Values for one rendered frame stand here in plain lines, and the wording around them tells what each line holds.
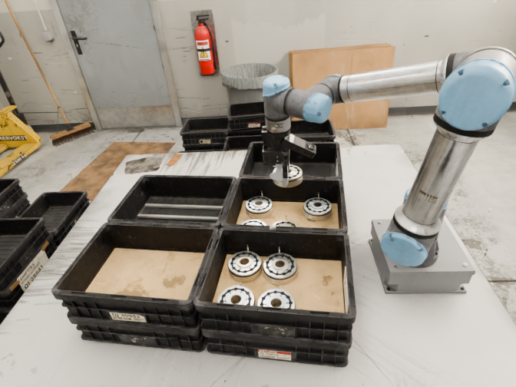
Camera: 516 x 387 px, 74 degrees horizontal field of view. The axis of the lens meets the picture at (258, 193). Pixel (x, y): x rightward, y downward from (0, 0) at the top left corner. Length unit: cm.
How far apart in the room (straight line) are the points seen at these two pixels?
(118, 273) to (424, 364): 93
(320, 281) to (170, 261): 49
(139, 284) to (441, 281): 94
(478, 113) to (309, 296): 61
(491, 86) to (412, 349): 72
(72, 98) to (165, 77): 119
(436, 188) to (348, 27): 320
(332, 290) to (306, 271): 10
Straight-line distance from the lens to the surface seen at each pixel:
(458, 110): 76
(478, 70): 75
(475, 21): 434
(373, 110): 396
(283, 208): 131
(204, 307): 90
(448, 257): 125
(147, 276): 115
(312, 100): 92
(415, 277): 120
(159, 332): 108
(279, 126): 101
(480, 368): 117
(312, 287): 104
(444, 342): 117
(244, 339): 98
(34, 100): 497
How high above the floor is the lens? 163
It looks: 35 degrees down
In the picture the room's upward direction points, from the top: 5 degrees counter-clockwise
